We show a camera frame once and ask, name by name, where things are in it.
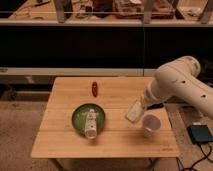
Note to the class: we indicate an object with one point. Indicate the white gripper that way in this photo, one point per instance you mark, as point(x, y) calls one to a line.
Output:
point(151, 96)

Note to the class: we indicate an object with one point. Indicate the white sponge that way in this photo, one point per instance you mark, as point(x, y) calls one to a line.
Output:
point(135, 112)

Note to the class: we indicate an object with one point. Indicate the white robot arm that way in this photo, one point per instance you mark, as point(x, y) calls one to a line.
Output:
point(179, 78)

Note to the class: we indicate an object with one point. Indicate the black rectangular device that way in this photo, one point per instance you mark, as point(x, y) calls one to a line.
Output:
point(156, 106)

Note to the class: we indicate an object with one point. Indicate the red chili pepper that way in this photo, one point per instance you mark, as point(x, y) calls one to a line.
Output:
point(95, 89)

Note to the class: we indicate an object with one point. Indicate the clear plastic bottle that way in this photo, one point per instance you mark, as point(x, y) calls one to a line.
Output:
point(90, 129)

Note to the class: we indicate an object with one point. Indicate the black power box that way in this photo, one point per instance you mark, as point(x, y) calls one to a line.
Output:
point(199, 134)

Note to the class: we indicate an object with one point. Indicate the green plate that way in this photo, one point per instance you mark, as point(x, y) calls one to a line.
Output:
point(79, 116)

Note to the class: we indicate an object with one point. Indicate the wooden table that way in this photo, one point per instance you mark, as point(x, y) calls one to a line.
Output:
point(120, 146)

